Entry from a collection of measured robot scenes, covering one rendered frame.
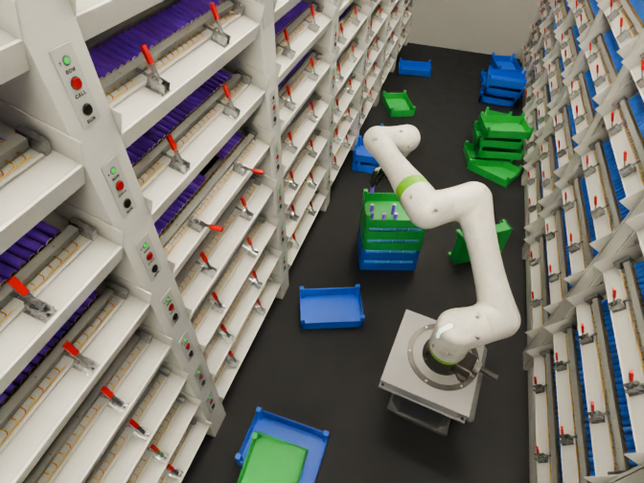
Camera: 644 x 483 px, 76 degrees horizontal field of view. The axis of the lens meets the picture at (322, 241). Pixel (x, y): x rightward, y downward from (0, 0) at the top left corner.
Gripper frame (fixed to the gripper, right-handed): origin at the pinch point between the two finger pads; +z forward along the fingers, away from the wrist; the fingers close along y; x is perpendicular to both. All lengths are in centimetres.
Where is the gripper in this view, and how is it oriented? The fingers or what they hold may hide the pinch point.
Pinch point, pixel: (376, 180)
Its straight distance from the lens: 200.9
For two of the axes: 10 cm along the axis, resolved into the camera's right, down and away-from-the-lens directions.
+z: -2.3, 3.6, 9.0
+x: -4.5, -8.7, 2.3
